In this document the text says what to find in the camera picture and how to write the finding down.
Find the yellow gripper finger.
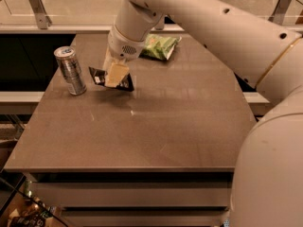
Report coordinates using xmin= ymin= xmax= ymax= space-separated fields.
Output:
xmin=105 ymin=61 xmax=130 ymax=88
xmin=102 ymin=48 xmax=118 ymax=71

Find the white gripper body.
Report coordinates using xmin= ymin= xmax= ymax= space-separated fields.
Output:
xmin=108 ymin=26 xmax=144 ymax=60

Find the black rxbar chocolate bar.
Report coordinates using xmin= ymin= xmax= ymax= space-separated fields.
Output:
xmin=89 ymin=67 xmax=134 ymax=92

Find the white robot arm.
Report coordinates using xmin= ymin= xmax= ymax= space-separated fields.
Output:
xmin=108 ymin=0 xmax=303 ymax=227

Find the silver redbull can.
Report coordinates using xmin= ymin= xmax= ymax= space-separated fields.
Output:
xmin=54 ymin=46 xmax=86 ymax=96

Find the green chip bag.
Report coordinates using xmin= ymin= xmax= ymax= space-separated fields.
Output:
xmin=140 ymin=34 xmax=182 ymax=61

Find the upper grey drawer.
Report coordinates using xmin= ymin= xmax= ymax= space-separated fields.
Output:
xmin=31 ymin=183 xmax=231 ymax=207

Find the grey drawer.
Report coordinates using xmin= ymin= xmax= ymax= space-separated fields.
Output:
xmin=31 ymin=183 xmax=231 ymax=207
xmin=62 ymin=210 xmax=227 ymax=227

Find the lower grey drawer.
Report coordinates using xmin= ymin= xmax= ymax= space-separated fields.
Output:
xmin=62 ymin=210 xmax=227 ymax=227

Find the bin with snacks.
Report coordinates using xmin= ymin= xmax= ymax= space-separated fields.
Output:
xmin=0 ymin=177 xmax=70 ymax=227

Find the middle metal railing bracket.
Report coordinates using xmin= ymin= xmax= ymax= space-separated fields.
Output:
xmin=154 ymin=15 xmax=165 ymax=30

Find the metal railing bracket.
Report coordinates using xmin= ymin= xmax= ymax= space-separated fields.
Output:
xmin=269 ymin=0 xmax=292 ymax=25
xmin=154 ymin=15 xmax=165 ymax=30
xmin=28 ymin=0 xmax=52 ymax=29

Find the left metal railing bracket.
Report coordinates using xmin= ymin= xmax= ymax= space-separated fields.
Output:
xmin=28 ymin=0 xmax=52 ymax=29

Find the right metal railing bracket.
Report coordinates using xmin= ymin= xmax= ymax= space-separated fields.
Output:
xmin=269 ymin=0 xmax=292 ymax=25

